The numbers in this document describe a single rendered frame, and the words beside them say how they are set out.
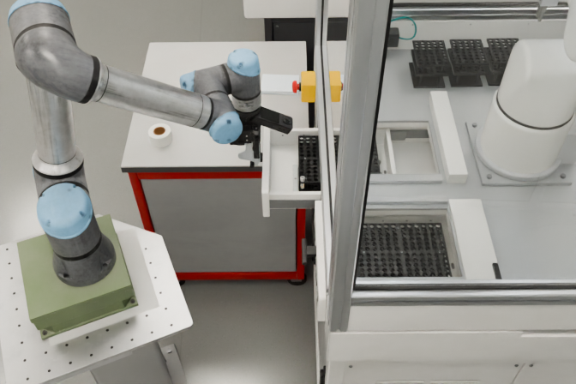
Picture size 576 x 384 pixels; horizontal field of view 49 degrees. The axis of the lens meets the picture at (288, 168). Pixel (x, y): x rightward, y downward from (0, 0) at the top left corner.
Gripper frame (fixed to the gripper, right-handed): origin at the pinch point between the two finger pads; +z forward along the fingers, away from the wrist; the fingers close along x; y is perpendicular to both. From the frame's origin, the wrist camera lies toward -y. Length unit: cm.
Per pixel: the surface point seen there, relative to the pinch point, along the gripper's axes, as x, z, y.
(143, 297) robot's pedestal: 35.5, 14.5, 29.4
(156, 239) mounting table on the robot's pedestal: 17.2, 14.5, 28.6
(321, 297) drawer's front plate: 45.7, -2.0, -15.6
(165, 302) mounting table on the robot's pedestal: 36.8, 14.6, 23.5
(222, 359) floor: 17, 91, 17
